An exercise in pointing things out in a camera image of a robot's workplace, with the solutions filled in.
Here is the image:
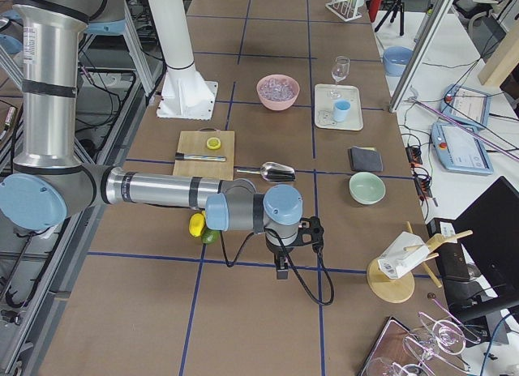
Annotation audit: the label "black monitor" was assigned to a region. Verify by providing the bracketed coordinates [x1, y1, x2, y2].
[438, 176, 518, 322]

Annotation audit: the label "teach pendant near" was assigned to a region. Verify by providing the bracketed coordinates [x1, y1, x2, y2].
[431, 122, 494, 176]

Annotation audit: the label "teach pendant far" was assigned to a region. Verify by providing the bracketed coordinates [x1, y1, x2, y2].
[440, 84, 491, 130]

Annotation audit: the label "upturned wine glasses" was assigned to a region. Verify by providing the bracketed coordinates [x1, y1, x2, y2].
[358, 307, 481, 375]

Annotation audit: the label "pink bowl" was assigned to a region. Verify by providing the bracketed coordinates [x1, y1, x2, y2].
[256, 74, 300, 111]

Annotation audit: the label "cream bear tray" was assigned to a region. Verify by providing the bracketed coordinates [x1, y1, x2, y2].
[314, 83, 363, 131]

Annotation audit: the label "teach pendant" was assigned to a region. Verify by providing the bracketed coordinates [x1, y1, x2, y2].
[440, 84, 491, 130]
[431, 122, 494, 176]

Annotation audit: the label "clear wine glass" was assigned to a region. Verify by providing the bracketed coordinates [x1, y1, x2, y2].
[328, 56, 350, 99]

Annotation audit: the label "mint green bowl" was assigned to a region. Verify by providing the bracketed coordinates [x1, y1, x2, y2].
[349, 172, 386, 205]

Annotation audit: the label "clear ice cubes pile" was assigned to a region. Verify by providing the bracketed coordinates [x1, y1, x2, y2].
[259, 77, 295, 101]

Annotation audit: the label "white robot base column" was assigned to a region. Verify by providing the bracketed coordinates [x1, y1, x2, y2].
[148, 0, 218, 121]

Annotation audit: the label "blue bowl on side table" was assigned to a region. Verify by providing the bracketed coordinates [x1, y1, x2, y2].
[382, 46, 414, 77]

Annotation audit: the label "green lime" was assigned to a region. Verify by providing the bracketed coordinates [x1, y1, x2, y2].
[200, 228, 220, 245]

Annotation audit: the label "light blue cup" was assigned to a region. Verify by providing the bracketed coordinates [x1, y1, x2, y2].
[332, 100, 351, 123]

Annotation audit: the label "whole yellow lemon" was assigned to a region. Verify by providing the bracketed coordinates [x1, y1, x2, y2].
[188, 212, 205, 237]

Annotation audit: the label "steel ice scoop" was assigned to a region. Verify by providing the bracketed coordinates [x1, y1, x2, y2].
[236, 162, 296, 183]

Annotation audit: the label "white drying rack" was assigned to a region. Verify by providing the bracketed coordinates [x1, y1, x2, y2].
[325, 0, 365, 22]

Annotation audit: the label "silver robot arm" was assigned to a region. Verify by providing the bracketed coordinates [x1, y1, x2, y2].
[1, 0, 324, 279]

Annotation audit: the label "wooden cup stand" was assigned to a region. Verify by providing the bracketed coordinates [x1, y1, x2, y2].
[367, 223, 473, 304]

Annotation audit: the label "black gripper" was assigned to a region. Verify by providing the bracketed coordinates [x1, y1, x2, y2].
[264, 216, 324, 280]

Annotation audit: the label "dark grey folded cloth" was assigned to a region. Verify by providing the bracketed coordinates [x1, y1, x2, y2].
[348, 147, 384, 172]

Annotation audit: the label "aluminium frame post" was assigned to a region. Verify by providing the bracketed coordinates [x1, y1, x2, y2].
[388, 0, 454, 113]

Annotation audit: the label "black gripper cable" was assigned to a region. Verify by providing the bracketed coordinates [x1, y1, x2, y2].
[221, 229, 336, 306]

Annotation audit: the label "wooden cutting board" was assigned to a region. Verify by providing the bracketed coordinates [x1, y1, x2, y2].
[173, 130, 235, 181]

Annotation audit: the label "lemon half slice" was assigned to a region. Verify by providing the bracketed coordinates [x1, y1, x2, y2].
[206, 137, 222, 151]

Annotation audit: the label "steel cylinder rod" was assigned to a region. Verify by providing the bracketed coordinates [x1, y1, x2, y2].
[174, 152, 226, 162]

